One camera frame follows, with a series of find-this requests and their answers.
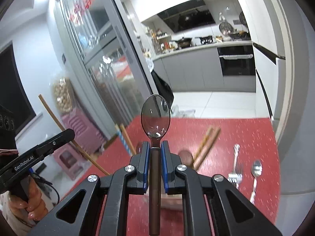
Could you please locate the black built-in oven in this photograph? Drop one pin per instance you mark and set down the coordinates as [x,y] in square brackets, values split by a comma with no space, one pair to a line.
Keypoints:
[237,60]

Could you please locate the black range hood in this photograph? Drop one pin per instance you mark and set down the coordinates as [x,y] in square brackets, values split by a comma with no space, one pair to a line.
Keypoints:
[187,19]

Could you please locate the glass sliding door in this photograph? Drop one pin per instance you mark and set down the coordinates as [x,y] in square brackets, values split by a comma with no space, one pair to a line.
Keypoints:
[104,59]

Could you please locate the stacked pink plastic stools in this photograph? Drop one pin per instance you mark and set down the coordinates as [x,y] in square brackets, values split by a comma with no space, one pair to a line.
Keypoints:
[86,134]

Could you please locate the black wok on stove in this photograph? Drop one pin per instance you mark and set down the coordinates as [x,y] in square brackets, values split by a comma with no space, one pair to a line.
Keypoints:
[183,43]

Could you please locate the bag of nuts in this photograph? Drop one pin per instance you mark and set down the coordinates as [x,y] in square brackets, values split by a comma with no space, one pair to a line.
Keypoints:
[63,95]

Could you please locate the beige cutlery holder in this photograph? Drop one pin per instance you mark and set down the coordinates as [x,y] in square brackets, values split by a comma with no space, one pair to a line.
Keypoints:
[171,202]

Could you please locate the yellow patterned chopstick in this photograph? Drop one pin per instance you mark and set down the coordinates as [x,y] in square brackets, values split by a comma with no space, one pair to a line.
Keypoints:
[203,142]

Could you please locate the person's left hand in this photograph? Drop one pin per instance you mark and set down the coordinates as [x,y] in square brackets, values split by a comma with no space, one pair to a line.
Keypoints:
[35,209]

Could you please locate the single pink plastic stool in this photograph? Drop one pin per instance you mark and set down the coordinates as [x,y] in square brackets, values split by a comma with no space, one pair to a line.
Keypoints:
[70,160]

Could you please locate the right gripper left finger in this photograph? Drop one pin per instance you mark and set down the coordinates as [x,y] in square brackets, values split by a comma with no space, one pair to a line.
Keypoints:
[98,205]

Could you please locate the brown plastic spoon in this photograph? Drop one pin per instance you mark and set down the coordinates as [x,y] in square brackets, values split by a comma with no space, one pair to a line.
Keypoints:
[186,158]
[155,120]

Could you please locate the silver metal fork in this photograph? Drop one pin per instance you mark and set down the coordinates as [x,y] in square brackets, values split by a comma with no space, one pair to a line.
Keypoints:
[235,177]

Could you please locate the white handled metal spoon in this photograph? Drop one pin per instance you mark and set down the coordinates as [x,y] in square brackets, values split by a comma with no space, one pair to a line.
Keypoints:
[256,171]

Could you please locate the blue patterned chopstick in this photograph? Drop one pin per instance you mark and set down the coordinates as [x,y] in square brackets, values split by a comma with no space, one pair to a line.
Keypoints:
[120,135]

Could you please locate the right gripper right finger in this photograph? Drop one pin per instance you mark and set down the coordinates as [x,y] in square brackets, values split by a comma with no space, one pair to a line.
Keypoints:
[211,205]

